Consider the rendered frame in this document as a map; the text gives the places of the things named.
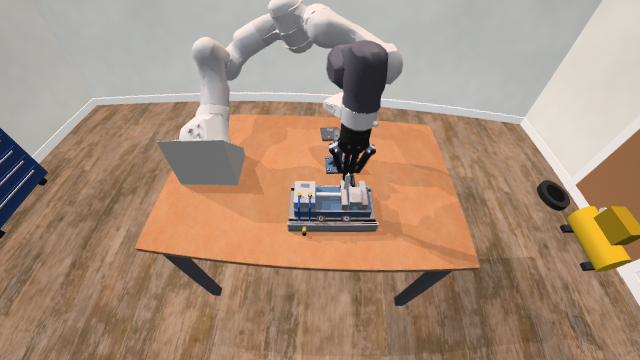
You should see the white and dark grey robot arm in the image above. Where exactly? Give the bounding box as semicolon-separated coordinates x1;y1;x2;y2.
175;0;403;143

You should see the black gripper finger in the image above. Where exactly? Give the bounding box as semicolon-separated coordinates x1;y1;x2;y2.
346;144;376;189
329;142;351;189

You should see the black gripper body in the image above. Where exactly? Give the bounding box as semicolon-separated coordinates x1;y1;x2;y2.
337;122;372;155

